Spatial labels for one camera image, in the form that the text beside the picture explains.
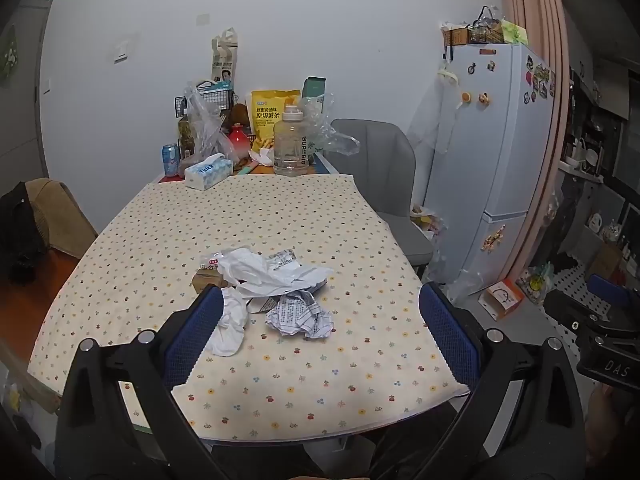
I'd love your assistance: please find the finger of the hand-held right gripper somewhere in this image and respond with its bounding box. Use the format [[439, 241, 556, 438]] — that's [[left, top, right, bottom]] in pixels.
[[543, 289, 608, 333], [586, 274, 636, 312]]

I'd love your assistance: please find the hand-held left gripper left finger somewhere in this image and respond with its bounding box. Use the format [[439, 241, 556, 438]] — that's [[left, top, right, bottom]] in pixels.
[[54, 285, 226, 480]]

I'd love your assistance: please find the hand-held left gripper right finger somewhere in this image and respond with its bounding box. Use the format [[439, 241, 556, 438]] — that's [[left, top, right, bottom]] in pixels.
[[370, 282, 587, 480]]

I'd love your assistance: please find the small cardboard box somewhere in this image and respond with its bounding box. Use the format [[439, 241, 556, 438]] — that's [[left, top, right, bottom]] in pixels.
[[192, 267, 226, 295]]

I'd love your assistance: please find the white plastic bag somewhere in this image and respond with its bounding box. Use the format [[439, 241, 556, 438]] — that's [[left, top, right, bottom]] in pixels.
[[215, 246, 335, 297]]

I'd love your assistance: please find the printed paper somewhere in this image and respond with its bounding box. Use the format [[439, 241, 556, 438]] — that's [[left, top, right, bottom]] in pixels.
[[265, 290, 335, 339]]

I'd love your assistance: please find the silver blister pack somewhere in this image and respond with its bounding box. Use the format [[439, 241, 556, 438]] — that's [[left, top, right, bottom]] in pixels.
[[267, 250, 301, 272]]

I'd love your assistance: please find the person's right forearm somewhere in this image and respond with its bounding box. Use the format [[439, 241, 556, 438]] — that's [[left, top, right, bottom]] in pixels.
[[584, 385, 623, 461]]

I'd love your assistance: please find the brown cardboard carton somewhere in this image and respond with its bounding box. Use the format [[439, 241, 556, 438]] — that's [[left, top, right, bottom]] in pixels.
[[585, 242, 624, 286]]

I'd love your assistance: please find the yellow green package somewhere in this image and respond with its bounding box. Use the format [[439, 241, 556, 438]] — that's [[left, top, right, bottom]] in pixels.
[[517, 262, 556, 306]]

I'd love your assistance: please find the clear plastic sheet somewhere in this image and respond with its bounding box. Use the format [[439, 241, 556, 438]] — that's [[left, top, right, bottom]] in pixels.
[[430, 240, 483, 307]]

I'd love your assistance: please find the orange white box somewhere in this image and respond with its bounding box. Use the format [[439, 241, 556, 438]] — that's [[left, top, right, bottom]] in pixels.
[[477, 278, 525, 322]]

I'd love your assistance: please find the colourful long fridge magnet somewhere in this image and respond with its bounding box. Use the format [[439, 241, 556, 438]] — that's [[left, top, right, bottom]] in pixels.
[[481, 225, 507, 252]]

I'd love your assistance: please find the plastic bag with yellow item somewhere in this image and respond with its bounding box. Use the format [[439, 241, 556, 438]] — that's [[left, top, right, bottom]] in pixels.
[[410, 204, 446, 234]]

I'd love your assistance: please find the floral patterned tablecloth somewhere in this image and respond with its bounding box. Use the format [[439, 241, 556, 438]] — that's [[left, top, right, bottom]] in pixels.
[[27, 174, 471, 443]]

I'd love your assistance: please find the blue white tissue box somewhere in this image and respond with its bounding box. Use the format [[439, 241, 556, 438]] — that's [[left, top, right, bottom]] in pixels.
[[184, 154, 234, 192]]

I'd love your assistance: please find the white fridge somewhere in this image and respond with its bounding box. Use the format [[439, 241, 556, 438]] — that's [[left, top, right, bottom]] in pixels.
[[420, 42, 557, 286]]

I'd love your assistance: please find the blue drink can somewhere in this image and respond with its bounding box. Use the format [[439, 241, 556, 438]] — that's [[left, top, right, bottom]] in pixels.
[[161, 143, 181, 177]]

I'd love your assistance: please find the grey upholstered chair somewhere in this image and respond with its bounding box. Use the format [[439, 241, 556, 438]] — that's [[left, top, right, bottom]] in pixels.
[[330, 118, 435, 267]]

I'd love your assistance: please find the red white vase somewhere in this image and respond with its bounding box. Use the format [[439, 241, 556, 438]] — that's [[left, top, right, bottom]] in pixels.
[[226, 124, 253, 161]]

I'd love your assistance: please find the glass jar yellow label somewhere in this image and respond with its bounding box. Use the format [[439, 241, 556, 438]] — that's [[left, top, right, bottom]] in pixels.
[[177, 109, 197, 160]]

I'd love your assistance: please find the black garment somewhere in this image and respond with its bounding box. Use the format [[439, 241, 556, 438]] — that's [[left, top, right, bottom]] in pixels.
[[0, 181, 51, 282]]

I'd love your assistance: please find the clear crinkled plastic bag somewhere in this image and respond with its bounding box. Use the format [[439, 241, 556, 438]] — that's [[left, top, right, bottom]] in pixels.
[[182, 81, 241, 171]]

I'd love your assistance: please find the clear large water bottle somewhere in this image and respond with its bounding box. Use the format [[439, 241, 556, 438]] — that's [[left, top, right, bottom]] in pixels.
[[273, 104, 315, 177]]

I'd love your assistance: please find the group of fridge magnets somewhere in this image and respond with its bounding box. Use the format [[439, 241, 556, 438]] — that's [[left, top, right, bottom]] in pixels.
[[460, 55, 557, 108]]

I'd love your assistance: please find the yellow snack bag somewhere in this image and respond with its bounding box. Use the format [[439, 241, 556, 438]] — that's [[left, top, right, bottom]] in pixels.
[[250, 90, 302, 155]]

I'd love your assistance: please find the grey door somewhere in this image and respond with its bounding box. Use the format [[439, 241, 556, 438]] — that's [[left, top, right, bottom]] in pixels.
[[0, 0, 53, 196]]

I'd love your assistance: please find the green tissue box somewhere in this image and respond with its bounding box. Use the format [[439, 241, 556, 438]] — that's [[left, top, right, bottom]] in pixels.
[[501, 20, 529, 45]]

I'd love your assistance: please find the white printed paper bag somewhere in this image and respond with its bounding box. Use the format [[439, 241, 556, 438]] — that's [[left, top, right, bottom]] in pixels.
[[210, 27, 239, 86]]

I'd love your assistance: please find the pink curtain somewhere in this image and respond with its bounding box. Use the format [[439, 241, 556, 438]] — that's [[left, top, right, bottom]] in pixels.
[[500, 0, 573, 286]]

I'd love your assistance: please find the clear plastic bag with handles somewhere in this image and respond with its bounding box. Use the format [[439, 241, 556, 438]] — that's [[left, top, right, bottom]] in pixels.
[[300, 92, 361, 157]]

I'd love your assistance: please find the black wire basket with handle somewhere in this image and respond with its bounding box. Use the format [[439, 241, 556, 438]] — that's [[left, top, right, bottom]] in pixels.
[[467, 6, 505, 45]]

